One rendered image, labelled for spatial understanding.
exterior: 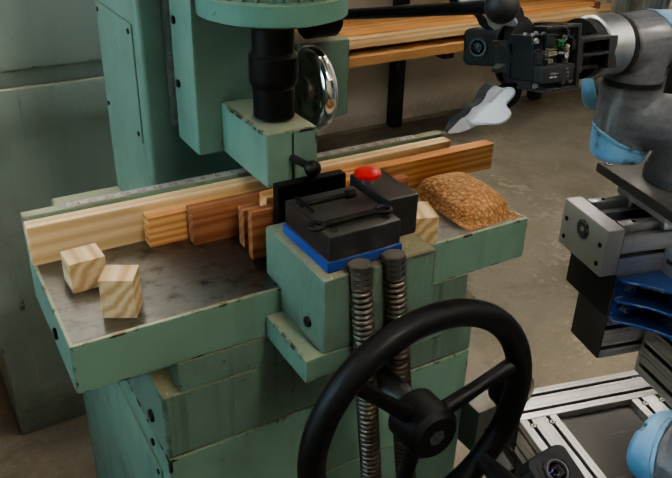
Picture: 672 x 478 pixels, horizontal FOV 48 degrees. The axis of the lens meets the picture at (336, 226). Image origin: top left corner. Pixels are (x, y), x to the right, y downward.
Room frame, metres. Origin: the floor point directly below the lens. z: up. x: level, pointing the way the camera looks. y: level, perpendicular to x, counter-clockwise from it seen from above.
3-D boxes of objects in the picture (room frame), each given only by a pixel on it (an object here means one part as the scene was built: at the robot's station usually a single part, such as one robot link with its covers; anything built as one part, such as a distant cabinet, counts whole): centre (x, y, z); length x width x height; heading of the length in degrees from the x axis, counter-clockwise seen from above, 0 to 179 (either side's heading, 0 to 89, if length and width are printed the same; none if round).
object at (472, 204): (0.94, -0.17, 0.92); 0.14 x 0.09 x 0.04; 31
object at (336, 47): (1.13, 0.04, 1.02); 0.09 x 0.07 x 0.12; 121
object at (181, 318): (0.79, 0.03, 0.87); 0.61 x 0.30 x 0.06; 121
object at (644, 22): (0.95, -0.38, 1.12); 0.11 x 0.08 x 0.09; 121
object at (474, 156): (0.94, 0.00, 0.92); 0.54 x 0.02 x 0.04; 121
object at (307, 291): (0.72, -0.01, 0.92); 0.15 x 0.13 x 0.09; 121
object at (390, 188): (0.72, -0.02, 0.99); 0.13 x 0.11 x 0.06; 121
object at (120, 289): (0.66, 0.22, 0.92); 0.04 x 0.03 x 0.05; 93
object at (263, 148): (0.91, 0.09, 0.99); 0.14 x 0.07 x 0.09; 31
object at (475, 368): (0.90, -0.22, 0.58); 0.12 x 0.08 x 0.08; 31
